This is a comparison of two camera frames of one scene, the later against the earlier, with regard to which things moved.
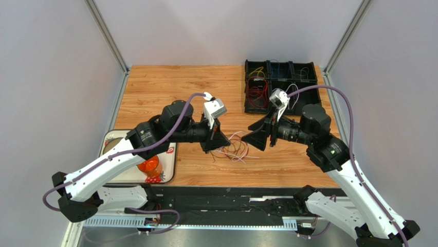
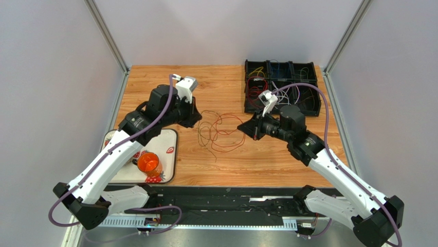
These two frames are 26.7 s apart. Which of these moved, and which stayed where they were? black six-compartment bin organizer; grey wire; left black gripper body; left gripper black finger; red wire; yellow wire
Moved: left gripper black finger; left black gripper body
Stayed: yellow wire; black six-compartment bin organizer; grey wire; red wire
